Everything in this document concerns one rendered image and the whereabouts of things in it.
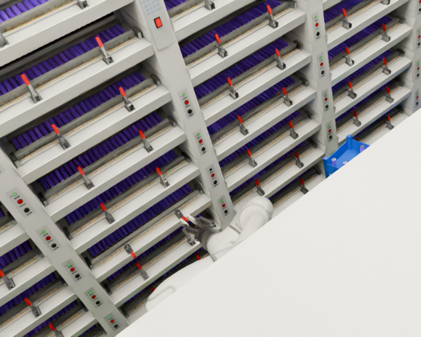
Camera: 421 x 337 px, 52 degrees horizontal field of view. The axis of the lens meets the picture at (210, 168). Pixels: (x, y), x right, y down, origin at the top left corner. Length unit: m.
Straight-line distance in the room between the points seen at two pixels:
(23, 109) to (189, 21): 0.65
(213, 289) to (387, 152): 0.10
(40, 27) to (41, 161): 0.44
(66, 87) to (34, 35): 0.19
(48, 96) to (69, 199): 0.40
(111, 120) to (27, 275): 0.67
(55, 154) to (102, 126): 0.19
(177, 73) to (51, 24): 0.48
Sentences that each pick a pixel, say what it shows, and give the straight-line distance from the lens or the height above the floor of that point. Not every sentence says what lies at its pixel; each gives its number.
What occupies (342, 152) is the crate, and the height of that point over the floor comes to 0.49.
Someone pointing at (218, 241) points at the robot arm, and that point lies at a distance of 1.58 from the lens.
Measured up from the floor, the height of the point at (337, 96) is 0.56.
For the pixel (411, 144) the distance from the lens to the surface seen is 0.21.
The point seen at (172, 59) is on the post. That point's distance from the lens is 1.63.
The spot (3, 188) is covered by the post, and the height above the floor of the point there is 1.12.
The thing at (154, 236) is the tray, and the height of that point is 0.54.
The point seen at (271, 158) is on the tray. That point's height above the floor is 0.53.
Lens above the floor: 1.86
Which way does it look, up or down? 38 degrees down
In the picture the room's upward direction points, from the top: 20 degrees counter-clockwise
